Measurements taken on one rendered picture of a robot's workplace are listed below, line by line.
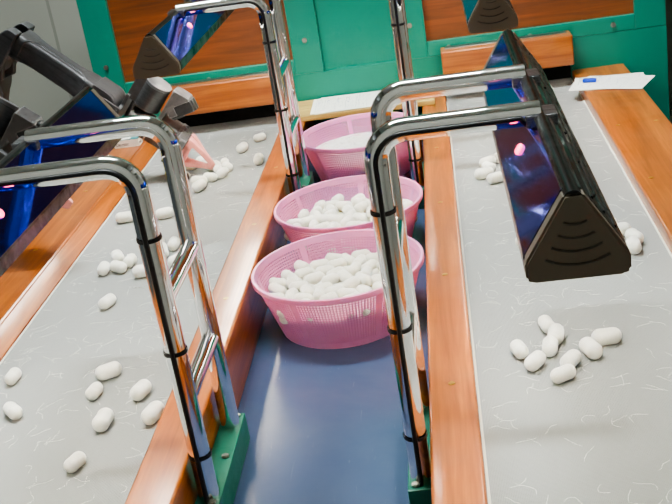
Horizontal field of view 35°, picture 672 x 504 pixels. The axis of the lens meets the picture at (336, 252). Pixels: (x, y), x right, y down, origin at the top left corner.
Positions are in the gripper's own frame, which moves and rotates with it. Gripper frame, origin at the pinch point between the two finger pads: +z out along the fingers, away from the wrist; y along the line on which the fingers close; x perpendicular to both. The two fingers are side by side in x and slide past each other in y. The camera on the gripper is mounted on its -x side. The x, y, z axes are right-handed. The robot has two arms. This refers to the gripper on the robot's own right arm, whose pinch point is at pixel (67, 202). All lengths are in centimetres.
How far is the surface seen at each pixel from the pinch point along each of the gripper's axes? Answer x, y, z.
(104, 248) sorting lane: 7.4, 6.6, 9.1
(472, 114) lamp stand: -64, -70, 35
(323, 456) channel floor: -16, -57, 47
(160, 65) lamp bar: -28.5, 4.5, 2.1
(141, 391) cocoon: -8, -51, 25
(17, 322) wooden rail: 10.0, -24.4, 4.6
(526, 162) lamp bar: -65, -77, 41
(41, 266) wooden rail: 10.3, -5.3, 1.9
